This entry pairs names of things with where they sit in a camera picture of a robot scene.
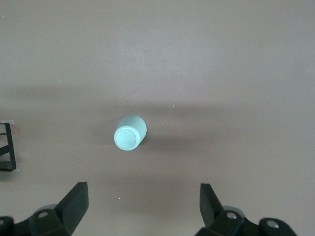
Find pale green cup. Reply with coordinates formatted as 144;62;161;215
113;114;148;151

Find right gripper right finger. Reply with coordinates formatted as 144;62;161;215
199;182;248;236

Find black wire cup rack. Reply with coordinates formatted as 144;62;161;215
0;119;21;173

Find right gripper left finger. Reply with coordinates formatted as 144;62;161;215
29;181;89;236

